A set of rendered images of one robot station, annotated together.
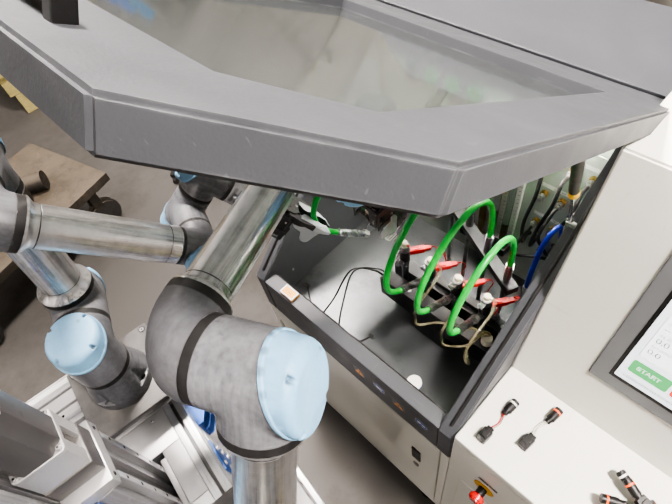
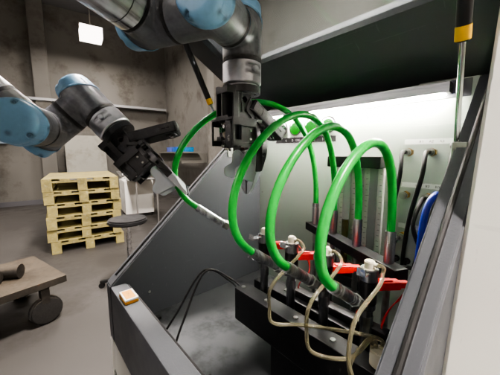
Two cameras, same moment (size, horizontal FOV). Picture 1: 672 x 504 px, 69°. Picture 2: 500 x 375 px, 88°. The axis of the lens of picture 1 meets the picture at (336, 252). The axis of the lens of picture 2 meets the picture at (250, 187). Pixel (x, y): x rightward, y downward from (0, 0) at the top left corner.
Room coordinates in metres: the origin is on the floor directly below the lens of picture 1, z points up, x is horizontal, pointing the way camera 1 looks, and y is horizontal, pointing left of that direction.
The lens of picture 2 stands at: (0.15, -0.07, 1.30)
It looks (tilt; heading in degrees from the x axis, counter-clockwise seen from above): 8 degrees down; 354
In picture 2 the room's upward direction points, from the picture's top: straight up
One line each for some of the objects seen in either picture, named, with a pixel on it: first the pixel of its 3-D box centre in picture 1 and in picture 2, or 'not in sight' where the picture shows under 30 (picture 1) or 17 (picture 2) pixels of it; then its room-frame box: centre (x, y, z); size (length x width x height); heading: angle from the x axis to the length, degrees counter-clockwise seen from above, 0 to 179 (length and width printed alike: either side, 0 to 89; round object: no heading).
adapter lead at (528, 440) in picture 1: (540, 428); not in sight; (0.26, -0.34, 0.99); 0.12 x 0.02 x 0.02; 117
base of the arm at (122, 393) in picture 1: (112, 371); not in sight; (0.57, 0.58, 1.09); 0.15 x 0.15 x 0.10
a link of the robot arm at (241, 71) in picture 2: not in sight; (242, 77); (0.68, -0.12, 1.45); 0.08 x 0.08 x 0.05
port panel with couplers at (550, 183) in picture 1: (559, 202); (425, 195); (0.67, -0.52, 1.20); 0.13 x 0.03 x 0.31; 35
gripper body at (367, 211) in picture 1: (378, 194); (239, 119); (0.68, -0.11, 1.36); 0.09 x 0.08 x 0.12; 125
